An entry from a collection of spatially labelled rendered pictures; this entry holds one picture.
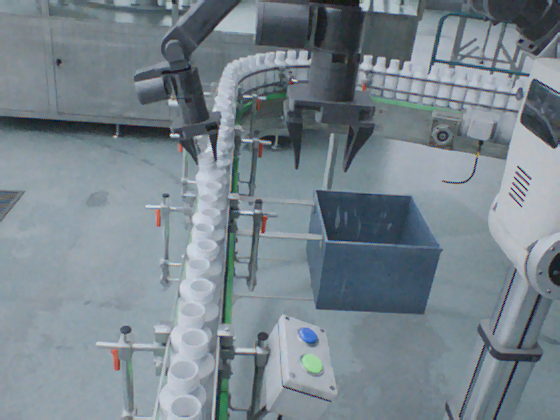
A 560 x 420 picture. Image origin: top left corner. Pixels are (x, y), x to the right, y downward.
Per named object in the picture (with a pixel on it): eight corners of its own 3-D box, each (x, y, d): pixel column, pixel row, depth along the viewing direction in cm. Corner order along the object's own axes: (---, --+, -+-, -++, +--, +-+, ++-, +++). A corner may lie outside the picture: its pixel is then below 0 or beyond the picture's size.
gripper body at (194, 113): (176, 126, 119) (167, 94, 116) (222, 118, 119) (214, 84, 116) (172, 137, 114) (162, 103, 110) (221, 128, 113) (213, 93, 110)
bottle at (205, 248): (198, 335, 99) (201, 258, 92) (180, 317, 103) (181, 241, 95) (225, 323, 103) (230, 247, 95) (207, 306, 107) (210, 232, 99)
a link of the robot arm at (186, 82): (194, 66, 108) (197, 59, 113) (160, 73, 108) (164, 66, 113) (203, 100, 111) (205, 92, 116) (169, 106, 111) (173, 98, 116)
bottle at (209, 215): (186, 284, 112) (188, 213, 105) (204, 271, 117) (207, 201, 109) (210, 295, 110) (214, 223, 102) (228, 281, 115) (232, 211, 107)
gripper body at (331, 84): (374, 121, 66) (385, 59, 63) (289, 114, 65) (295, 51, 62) (364, 104, 72) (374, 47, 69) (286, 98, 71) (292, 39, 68)
